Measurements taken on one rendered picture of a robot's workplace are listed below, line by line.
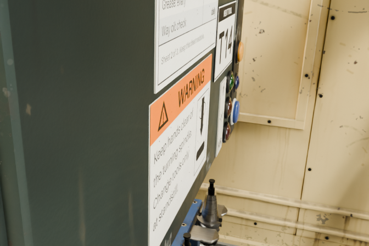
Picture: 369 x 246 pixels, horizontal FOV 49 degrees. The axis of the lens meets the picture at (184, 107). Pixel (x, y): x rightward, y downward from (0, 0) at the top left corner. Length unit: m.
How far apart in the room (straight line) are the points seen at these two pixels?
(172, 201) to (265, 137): 1.03
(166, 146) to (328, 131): 1.06
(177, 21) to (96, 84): 0.10
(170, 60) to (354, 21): 1.01
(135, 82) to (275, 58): 1.05
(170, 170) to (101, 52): 0.13
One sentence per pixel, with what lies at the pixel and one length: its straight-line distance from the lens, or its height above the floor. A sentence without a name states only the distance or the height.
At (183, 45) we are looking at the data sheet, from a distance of 0.27.
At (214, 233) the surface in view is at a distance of 1.00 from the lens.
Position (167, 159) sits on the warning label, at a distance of 0.26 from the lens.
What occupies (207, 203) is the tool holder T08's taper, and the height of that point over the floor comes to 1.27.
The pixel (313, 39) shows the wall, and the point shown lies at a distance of 1.21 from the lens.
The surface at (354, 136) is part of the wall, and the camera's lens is 1.31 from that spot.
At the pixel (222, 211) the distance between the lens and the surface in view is 1.07.
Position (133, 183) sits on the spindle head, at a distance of 0.21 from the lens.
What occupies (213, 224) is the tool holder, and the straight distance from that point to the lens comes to 1.01.
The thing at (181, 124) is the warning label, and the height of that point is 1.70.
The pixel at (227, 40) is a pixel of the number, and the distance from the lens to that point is 0.43.
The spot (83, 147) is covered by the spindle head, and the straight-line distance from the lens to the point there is 0.16.
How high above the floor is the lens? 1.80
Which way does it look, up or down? 19 degrees down
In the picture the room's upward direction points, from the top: 2 degrees clockwise
